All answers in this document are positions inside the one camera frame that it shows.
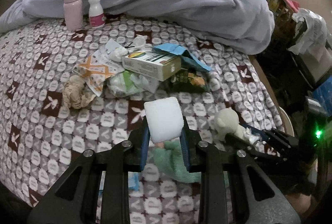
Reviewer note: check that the white tissue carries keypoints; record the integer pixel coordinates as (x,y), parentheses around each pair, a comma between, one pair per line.
(119,54)
(253,137)
(140,41)

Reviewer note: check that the green towel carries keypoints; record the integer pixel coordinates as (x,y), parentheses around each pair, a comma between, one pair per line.
(168,161)

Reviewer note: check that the cream bear toy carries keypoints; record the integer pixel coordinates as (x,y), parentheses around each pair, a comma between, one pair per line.
(227,121)

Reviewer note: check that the orange white paper wrapper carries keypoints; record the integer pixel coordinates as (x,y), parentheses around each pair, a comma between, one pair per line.
(94,72)

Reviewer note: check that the white plastic bag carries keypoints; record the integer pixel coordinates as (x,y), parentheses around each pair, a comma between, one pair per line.
(315,26)

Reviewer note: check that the wooden bed frame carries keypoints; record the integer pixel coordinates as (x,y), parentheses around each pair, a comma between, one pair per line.
(267,86)

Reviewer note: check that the white patterned plastic wrapper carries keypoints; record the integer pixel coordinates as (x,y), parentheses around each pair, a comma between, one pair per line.
(107,48)

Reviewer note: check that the printed bedsheet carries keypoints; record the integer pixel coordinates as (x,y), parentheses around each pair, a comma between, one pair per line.
(51,122)

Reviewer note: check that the white sponge block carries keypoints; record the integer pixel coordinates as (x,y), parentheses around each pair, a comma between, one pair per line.
(162,117)

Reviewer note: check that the dark green snack bag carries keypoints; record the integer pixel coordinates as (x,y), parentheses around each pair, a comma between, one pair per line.
(186,81)

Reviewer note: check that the pink water bottle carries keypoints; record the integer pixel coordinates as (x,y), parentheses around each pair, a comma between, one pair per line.
(73,11)

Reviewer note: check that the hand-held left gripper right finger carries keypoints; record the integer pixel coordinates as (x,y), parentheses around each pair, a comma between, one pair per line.
(185,146)

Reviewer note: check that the green white cardboard box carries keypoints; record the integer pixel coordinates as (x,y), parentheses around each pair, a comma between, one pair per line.
(145,65)

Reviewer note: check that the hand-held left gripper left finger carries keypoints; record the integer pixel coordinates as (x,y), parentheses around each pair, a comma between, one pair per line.
(144,146)

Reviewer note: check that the beige knotted cloth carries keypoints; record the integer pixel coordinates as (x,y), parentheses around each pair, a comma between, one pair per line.
(74,94)

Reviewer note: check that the blue patterned cover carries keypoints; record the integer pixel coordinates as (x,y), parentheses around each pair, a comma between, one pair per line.
(323,93)

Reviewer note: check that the blue paper packaging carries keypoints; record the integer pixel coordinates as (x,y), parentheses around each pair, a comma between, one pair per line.
(168,48)

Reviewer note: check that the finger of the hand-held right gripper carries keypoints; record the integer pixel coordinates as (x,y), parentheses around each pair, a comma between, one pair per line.
(281,139)
(259,153)

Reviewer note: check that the person's right forearm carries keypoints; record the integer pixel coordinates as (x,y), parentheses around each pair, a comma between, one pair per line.
(298,200)

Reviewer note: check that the white bottle pink label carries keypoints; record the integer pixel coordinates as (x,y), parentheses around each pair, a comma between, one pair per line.
(95,12)

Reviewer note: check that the white round bin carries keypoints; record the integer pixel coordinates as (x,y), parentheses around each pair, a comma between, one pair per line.
(289,122)

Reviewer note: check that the blue white wrapper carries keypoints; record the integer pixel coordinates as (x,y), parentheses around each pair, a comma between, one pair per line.
(134,182)

